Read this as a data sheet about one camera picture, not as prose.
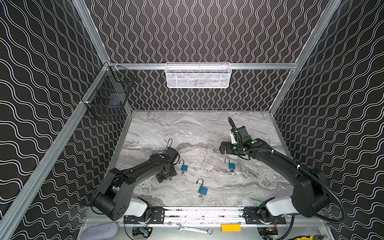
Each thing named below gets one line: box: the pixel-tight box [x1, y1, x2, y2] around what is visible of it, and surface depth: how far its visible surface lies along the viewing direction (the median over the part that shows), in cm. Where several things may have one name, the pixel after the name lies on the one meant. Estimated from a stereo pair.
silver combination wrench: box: [176, 223, 213, 235], surface depth 72 cm
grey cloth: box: [80, 222, 119, 240], surface depth 70 cm
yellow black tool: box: [286, 234, 325, 240], surface depth 69 cm
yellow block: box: [221, 224, 242, 232], surface depth 73 cm
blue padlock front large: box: [196, 178, 208, 196], surface depth 85 cm
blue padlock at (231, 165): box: [224, 157, 236, 170], surface depth 94 cm
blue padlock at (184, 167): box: [178, 159, 188, 172], surface depth 93 cm
